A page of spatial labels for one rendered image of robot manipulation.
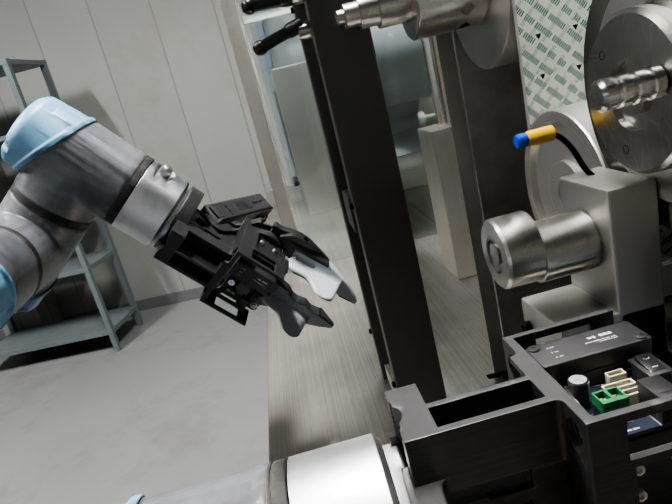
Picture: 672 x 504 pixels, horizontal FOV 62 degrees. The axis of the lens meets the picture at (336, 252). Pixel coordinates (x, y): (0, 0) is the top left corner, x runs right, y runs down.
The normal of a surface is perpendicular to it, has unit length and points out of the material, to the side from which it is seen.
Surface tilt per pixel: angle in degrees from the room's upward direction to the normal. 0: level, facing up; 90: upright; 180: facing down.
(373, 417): 0
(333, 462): 1
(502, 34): 90
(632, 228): 90
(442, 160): 90
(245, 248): 53
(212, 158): 90
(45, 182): 78
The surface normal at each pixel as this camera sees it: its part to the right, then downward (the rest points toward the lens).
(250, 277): 0.00, 0.51
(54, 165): 0.04, 0.32
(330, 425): -0.23, -0.93
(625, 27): -0.97, 0.25
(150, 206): 0.24, 0.18
